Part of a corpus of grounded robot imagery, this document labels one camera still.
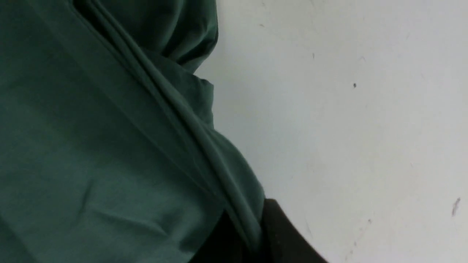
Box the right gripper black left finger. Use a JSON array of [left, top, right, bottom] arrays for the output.
[[190, 213, 252, 263]]

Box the green long-sleeve top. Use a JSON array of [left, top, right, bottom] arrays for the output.
[[1, 0, 265, 263]]

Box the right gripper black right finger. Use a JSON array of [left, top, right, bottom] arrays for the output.
[[262, 199, 326, 263]]

